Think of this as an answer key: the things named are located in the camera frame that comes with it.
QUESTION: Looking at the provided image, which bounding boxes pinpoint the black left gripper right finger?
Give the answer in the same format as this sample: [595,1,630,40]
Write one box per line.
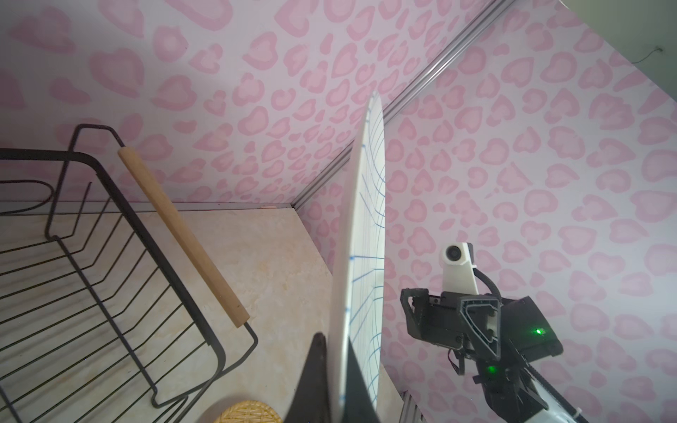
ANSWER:
[343,343,380,423]

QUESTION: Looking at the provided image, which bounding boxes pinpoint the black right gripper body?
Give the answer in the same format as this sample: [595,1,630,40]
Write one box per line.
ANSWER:
[409,288,563,422]

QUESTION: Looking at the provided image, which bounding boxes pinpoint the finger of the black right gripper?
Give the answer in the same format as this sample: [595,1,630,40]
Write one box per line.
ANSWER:
[458,295,502,361]
[400,288,430,338]

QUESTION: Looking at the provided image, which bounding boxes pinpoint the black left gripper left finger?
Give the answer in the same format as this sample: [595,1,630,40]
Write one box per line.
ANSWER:
[284,332,331,423]

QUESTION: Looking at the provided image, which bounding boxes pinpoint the white grid pattern plate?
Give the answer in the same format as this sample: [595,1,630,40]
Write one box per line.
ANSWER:
[327,92,386,422]

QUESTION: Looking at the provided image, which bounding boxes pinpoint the black wire dish rack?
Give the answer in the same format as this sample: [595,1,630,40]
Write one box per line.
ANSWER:
[1,124,234,422]

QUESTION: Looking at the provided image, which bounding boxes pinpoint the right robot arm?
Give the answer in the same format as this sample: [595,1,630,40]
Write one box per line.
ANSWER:
[400,288,585,422]

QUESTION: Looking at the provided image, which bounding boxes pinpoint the tan woven bamboo tray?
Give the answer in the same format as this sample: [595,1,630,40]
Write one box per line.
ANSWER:
[214,400,283,423]

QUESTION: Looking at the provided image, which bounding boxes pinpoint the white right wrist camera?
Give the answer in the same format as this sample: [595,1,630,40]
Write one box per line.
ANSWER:
[441,243,479,295]

